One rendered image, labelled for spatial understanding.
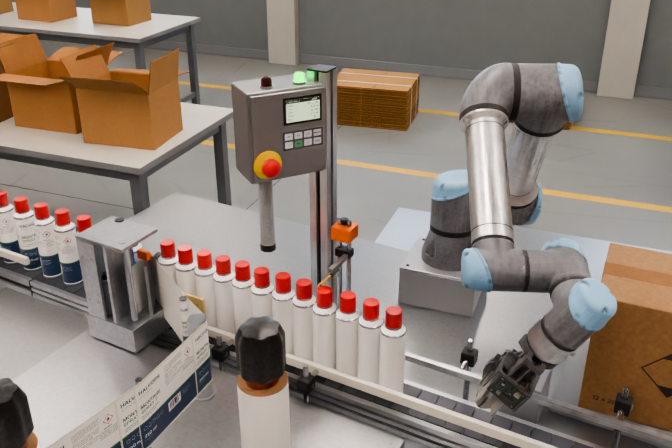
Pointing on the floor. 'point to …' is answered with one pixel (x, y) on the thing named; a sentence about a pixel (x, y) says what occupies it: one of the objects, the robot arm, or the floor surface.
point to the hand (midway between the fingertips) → (483, 400)
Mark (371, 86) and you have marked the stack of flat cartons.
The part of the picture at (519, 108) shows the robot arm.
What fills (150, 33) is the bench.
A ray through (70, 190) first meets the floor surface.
